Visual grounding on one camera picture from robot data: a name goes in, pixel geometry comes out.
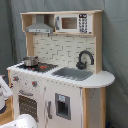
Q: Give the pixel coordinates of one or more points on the small silver toy pot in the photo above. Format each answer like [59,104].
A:
[30,60]

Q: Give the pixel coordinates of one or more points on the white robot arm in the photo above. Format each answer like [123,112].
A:
[22,121]

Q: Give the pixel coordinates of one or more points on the wooden toy kitchen unit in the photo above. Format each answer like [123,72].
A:
[87,97]

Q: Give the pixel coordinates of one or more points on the grey toy sink basin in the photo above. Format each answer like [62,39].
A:
[73,74]

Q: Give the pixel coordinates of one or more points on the black toy faucet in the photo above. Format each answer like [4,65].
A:
[80,65]

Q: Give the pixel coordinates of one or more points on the black toy stovetop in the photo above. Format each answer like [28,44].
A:
[40,67]

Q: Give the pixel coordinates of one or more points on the right red stove knob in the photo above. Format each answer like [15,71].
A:
[34,83]

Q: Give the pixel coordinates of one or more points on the red stove knob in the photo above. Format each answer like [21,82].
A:
[34,83]
[15,78]

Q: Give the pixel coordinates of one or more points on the grey toy ice dispenser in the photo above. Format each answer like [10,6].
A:
[62,104]

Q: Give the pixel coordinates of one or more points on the white toy microwave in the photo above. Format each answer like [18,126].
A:
[74,23]

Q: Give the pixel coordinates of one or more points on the grey toy range hood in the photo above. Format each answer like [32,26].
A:
[41,25]

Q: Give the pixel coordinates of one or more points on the left red stove knob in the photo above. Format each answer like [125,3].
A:
[15,78]

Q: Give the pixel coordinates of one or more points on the toy oven door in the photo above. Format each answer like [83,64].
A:
[28,103]

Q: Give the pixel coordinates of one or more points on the grey cabinet door handle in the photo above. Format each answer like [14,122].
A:
[49,110]

